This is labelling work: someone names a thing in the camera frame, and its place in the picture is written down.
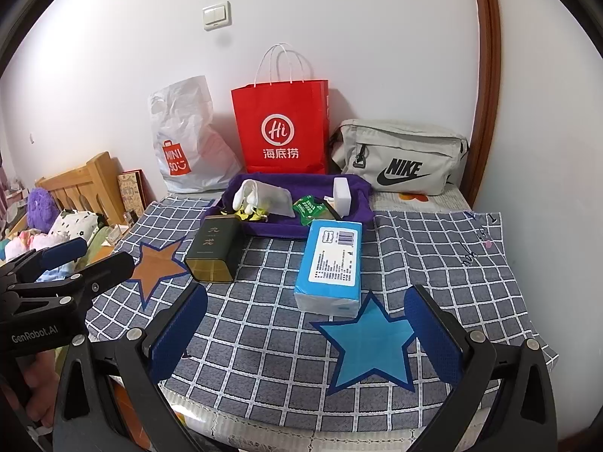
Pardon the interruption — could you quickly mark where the blue tissue pack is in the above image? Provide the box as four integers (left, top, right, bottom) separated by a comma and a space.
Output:
293, 219, 364, 316

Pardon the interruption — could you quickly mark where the brown wooden door frame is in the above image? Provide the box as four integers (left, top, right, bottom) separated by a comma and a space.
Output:
468, 0, 502, 208

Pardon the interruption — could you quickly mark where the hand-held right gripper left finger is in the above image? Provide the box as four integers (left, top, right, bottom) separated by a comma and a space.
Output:
55, 282, 209, 452

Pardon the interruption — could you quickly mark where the dark green sachet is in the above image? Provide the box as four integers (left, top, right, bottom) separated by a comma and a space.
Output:
292, 195, 326, 220

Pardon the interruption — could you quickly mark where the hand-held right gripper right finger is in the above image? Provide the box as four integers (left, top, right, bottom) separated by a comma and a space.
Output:
404, 285, 559, 452

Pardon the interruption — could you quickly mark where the polka dot pillow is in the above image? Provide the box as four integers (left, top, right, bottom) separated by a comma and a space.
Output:
47, 209, 99, 246

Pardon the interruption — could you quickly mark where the white plastic shopping bag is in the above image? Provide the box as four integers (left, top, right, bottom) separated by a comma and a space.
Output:
148, 75, 243, 194

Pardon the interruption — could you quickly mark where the grey checked tablecloth with stars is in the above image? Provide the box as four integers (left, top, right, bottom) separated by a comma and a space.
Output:
85, 195, 559, 394

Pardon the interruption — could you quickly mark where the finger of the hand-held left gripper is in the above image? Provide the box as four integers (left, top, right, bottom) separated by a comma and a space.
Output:
0, 237, 89, 284
9, 251, 136, 301

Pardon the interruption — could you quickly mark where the purple towel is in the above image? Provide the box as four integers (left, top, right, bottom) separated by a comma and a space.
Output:
200, 173, 376, 240

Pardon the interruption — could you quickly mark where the white wall light switch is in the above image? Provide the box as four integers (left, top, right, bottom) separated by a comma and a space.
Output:
202, 1, 233, 30

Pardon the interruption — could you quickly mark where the dark green tin box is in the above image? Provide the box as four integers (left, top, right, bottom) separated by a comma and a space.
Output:
184, 215, 243, 283

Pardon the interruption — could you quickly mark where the grey waist bag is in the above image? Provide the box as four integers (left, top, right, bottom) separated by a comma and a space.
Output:
330, 119, 471, 195

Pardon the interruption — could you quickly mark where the wooden headboard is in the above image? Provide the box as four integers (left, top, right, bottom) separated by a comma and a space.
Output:
35, 151, 125, 227

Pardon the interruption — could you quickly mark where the person's left hand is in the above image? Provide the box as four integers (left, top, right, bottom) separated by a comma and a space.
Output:
16, 348, 60, 429

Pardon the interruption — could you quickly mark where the purple plush toy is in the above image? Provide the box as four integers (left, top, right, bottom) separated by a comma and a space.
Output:
26, 187, 52, 227

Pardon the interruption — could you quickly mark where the red paper bag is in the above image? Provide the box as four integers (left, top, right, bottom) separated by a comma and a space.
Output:
231, 43, 331, 175

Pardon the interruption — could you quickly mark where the patterned brown book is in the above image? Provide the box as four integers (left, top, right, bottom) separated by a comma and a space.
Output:
117, 169, 148, 212

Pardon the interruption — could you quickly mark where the white fruit print table cover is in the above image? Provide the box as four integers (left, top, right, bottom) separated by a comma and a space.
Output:
155, 186, 510, 452

